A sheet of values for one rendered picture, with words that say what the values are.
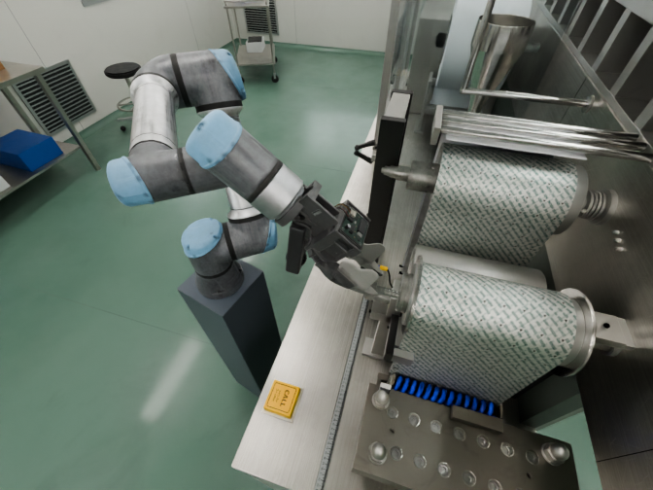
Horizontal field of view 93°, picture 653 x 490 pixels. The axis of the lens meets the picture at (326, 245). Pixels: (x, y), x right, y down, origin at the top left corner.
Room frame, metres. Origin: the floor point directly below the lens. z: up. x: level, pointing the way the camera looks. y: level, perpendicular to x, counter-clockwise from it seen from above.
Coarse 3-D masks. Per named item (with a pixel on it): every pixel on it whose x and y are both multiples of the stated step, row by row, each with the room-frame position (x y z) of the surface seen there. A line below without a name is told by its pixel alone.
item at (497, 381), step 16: (416, 352) 0.24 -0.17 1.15; (432, 352) 0.23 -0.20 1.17; (448, 352) 0.23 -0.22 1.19; (400, 368) 0.25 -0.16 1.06; (416, 368) 0.24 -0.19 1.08; (432, 368) 0.23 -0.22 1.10; (448, 368) 0.22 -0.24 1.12; (464, 368) 0.22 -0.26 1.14; (480, 368) 0.21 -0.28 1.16; (496, 368) 0.20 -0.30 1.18; (512, 368) 0.20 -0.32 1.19; (432, 384) 0.22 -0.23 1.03; (448, 384) 0.22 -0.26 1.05; (464, 384) 0.21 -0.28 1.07; (480, 384) 0.20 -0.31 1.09; (496, 384) 0.20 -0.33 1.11; (512, 384) 0.19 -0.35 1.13; (528, 384) 0.18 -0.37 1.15; (496, 400) 0.19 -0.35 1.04
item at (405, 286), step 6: (402, 276) 0.34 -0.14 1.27; (408, 276) 0.33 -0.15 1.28; (402, 282) 0.31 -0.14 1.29; (408, 282) 0.31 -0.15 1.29; (402, 288) 0.30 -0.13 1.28; (408, 288) 0.30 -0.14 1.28; (402, 294) 0.29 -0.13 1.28; (408, 294) 0.29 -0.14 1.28; (396, 300) 0.31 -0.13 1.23; (402, 300) 0.29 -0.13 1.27; (408, 300) 0.29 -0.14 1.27; (396, 306) 0.29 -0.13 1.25; (402, 306) 0.28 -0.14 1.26; (402, 312) 0.28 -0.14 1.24
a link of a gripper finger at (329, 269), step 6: (318, 258) 0.31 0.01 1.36; (318, 264) 0.29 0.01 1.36; (324, 264) 0.30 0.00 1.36; (330, 264) 0.30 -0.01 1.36; (336, 264) 0.30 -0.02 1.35; (324, 270) 0.29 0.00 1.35; (330, 270) 0.29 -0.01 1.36; (336, 270) 0.29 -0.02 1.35; (330, 276) 0.28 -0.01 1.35; (336, 276) 0.28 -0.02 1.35; (342, 276) 0.29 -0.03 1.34; (336, 282) 0.28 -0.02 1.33; (342, 282) 0.28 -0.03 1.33; (348, 282) 0.28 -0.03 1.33; (348, 288) 0.28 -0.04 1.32
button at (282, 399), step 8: (272, 384) 0.26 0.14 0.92; (280, 384) 0.26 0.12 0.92; (288, 384) 0.26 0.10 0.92; (272, 392) 0.24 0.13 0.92; (280, 392) 0.24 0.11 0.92; (288, 392) 0.24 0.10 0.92; (296, 392) 0.24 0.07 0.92; (272, 400) 0.22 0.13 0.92; (280, 400) 0.22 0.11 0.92; (288, 400) 0.22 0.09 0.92; (296, 400) 0.22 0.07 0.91; (264, 408) 0.20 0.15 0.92; (272, 408) 0.20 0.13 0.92; (280, 408) 0.20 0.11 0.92; (288, 408) 0.20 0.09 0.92; (288, 416) 0.18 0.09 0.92
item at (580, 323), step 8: (416, 264) 0.34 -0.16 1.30; (416, 272) 0.32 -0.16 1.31; (416, 280) 0.30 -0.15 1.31; (408, 304) 0.27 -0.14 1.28; (576, 304) 0.26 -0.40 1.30; (408, 312) 0.26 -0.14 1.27; (576, 312) 0.24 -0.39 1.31; (576, 320) 0.23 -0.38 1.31; (576, 328) 0.22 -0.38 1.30; (584, 328) 0.22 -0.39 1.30; (576, 336) 0.21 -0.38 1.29; (576, 344) 0.20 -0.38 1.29; (576, 352) 0.19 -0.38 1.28; (568, 360) 0.19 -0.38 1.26
